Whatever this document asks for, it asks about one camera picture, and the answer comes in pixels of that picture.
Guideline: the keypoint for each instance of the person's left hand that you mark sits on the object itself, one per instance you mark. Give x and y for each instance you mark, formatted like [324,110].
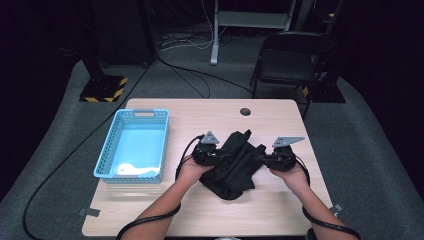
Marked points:
[191,173]

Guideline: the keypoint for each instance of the black folding chair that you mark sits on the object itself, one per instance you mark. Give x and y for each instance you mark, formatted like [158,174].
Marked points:
[286,66]

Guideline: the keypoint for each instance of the black cloth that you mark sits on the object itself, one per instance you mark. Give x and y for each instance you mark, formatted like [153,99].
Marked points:
[233,176]

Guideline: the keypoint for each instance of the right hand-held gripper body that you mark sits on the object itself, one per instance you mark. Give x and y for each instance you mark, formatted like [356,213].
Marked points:
[283,160]

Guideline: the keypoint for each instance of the white rounded object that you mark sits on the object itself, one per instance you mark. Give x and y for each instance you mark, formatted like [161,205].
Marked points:
[228,238]

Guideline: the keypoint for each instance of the person's right hand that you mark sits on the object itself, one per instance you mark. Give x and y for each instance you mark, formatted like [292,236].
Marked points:
[296,180]

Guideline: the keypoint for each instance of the black rounded object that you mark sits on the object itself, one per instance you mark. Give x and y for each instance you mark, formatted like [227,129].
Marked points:
[311,235]

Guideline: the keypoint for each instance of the black stand with striped base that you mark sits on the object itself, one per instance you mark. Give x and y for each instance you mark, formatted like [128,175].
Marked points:
[328,93]
[103,88]

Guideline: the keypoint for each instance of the grey metal stand frame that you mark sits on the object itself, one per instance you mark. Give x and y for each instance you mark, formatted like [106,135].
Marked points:
[215,50]

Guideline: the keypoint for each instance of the grey tape piece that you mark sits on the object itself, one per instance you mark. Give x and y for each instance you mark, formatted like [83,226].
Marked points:
[89,212]
[337,208]

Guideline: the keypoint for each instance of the blue plastic basket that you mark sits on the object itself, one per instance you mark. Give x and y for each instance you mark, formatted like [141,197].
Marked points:
[140,146]

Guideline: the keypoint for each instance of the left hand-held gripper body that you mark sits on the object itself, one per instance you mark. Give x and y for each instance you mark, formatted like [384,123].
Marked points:
[206,155]

